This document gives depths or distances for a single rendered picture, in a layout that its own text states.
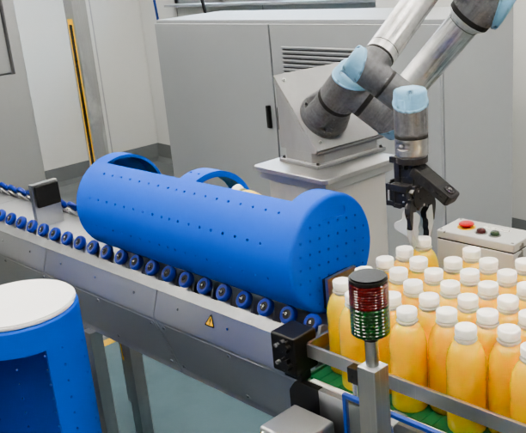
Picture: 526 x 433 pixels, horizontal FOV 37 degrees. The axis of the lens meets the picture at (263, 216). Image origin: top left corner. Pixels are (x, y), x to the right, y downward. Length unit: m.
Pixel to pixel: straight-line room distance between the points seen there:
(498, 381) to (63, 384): 0.98
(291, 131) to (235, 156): 2.17
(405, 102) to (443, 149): 1.73
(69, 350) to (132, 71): 5.75
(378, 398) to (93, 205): 1.22
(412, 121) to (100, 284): 1.12
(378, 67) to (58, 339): 0.95
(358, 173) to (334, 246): 0.50
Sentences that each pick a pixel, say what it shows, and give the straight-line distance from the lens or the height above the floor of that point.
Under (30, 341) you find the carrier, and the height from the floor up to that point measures 0.99.
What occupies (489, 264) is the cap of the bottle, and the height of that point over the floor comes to 1.10.
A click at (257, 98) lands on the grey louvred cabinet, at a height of 1.04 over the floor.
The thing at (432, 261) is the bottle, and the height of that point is 1.06.
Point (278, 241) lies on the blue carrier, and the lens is 1.74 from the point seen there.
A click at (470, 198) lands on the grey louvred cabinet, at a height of 0.64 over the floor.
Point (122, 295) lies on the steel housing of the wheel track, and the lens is 2.34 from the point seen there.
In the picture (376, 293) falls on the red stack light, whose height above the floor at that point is 1.24.
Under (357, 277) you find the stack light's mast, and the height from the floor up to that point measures 1.26.
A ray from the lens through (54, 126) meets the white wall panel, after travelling 7.17.
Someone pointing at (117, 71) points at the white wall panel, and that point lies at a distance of 7.42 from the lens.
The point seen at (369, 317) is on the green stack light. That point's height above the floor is 1.20.
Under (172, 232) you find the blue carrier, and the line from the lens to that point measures 2.02.
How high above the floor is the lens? 1.75
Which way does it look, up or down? 18 degrees down
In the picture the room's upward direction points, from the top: 5 degrees counter-clockwise
